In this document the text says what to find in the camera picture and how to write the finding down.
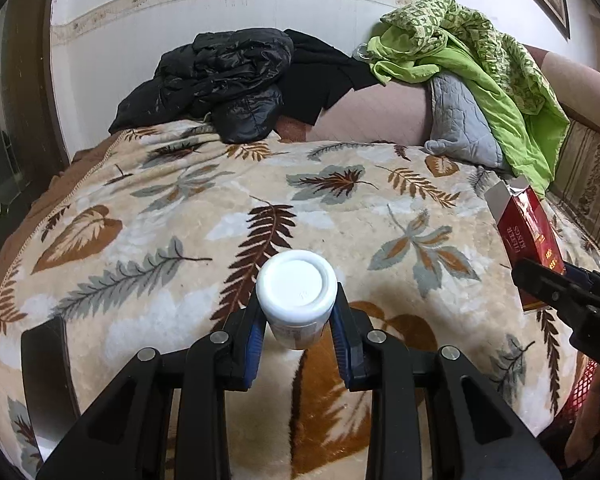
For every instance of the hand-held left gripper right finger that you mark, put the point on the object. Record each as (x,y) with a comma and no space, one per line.
(345,350)

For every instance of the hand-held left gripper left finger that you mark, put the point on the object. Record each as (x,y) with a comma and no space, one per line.
(252,345)

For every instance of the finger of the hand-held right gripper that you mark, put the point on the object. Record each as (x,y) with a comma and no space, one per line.
(540,280)
(587,276)

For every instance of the red cigarette box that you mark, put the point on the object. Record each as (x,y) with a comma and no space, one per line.
(525,230)

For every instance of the red mesh basket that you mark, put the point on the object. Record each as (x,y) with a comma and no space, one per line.
(582,387)

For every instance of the white plastic spray bottle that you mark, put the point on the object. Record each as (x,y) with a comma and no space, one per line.
(297,285)

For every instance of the striped patterned sofa back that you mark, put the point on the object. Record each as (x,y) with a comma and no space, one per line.
(590,175)

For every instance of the leaf-patterned beige blanket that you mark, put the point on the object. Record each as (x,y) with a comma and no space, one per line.
(330,220)

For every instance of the grey quilted pillow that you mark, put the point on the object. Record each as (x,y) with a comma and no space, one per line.
(460,125)

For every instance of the black smartphone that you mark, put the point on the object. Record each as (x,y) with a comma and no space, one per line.
(47,375)

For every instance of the lime green patterned quilt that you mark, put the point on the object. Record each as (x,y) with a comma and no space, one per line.
(480,75)

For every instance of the pink padded cushion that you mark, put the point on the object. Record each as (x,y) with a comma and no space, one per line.
(375,110)

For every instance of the black cloth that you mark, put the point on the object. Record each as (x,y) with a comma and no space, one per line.
(320,80)

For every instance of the black puffer jacket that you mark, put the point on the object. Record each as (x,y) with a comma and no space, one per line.
(219,75)

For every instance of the wooden glass door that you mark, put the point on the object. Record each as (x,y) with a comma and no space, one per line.
(19,110)

